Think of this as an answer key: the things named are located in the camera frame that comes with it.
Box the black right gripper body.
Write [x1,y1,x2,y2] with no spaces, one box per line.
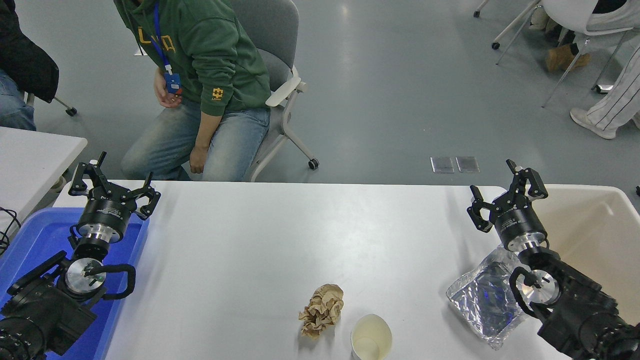
[492,202,548,248]

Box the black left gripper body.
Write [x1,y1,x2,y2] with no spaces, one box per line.
[76,192,132,234]

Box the blue lanyard with badge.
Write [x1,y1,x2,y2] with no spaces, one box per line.
[152,1,184,97]

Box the white paper cup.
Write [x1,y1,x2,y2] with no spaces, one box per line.
[350,313,393,360]

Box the person's left hand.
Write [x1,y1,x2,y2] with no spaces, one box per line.
[189,145,211,175]

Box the person's right hand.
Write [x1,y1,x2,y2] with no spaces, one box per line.
[153,69,183,108]

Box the white side table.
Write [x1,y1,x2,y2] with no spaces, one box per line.
[0,126,88,240]

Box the chair leg with black caster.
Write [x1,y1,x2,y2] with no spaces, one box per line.
[25,92,78,117]

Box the blue plastic tray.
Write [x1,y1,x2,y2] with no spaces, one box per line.
[0,207,151,360]

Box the large pale bin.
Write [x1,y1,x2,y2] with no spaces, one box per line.
[520,184,640,360]

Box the person with white shoes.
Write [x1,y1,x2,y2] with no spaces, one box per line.
[570,47,640,140]

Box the person in dark jacket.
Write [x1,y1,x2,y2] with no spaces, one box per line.
[0,0,60,132]

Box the seated person with tan boots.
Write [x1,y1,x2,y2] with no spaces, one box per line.
[530,0,640,73]

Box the white chair with metal legs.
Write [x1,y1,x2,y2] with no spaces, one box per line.
[495,0,636,108]

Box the crumpled tan paper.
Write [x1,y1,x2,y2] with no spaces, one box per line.
[298,283,345,341]

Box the grey wheeled office chair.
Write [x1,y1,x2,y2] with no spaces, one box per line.
[227,0,321,183]

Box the black cable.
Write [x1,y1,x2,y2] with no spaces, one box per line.
[0,206,22,256]

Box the white wheeled frame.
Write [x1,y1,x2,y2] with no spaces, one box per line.
[472,0,543,51]

